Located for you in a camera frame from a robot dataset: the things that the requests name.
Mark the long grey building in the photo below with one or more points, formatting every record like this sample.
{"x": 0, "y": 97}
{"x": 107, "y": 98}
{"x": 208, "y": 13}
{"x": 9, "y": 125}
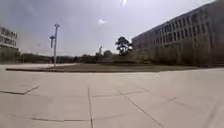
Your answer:
{"x": 186, "y": 36}

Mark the pale concrete slab plaza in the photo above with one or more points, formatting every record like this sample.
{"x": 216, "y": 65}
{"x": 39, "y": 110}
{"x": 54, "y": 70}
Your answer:
{"x": 110, "y": 96}

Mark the dark planted bed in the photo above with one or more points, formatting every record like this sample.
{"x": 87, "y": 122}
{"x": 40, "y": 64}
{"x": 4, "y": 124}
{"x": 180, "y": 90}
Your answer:
{"x": 110, "y": 68}

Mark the row of trees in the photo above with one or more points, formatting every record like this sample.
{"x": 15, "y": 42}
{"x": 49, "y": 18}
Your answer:
{"x": 83, "y": 59}

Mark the tall lamp pole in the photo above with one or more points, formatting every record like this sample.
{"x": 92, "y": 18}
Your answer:
{"x": 55, "y": 50}

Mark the tall dark tree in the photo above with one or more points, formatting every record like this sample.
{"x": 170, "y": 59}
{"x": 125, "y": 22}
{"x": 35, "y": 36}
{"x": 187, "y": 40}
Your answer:
{"x": 123, "y": 45}

